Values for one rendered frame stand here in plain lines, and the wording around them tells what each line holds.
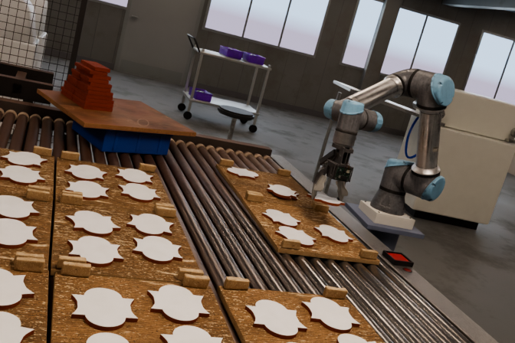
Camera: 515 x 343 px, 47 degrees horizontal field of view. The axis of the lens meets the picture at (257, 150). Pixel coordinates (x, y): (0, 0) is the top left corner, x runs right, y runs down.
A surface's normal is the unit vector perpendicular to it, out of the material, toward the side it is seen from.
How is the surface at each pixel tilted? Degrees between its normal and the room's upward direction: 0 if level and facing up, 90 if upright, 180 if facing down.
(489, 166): 90
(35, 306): 0
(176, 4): 90
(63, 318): 0
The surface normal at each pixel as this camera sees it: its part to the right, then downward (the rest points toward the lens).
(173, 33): 0.20, 0.26
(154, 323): 0.25, -0.94
